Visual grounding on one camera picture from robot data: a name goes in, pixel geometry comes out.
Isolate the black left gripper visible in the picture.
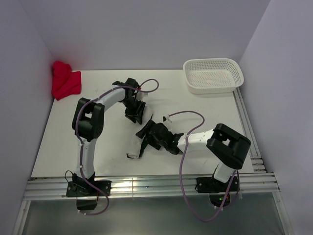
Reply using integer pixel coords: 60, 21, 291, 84
122, 97, 146, 124

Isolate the white perforated plastic basket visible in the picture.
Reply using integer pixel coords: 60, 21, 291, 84
183, 58, 244, 94

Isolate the aluminium rail frame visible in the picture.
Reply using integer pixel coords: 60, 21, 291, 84
13, 89, 294, 235

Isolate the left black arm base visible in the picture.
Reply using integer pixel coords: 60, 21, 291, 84
65, 170, 112, 212

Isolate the red t-shirt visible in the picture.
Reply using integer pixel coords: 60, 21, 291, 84
52, 61, 82, 101

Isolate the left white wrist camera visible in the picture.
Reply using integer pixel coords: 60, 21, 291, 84
137, 92, 148, 99

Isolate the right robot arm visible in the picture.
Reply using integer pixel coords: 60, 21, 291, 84
135, 120, 251, 191

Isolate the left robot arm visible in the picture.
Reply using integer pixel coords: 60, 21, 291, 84
72, 78, 145, 195

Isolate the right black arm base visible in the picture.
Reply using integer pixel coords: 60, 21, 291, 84
195, 176, 240, 207

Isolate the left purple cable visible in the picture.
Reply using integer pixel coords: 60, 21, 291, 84
74, 78, 161, 216

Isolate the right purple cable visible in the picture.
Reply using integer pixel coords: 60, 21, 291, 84
162, 111, 240, 223

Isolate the purple cable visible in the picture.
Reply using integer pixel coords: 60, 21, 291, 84
162, 111, 240, 223
74, 78, 161, 216

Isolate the white printed t-shirt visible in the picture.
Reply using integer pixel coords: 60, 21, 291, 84
126, 106, 154, 159

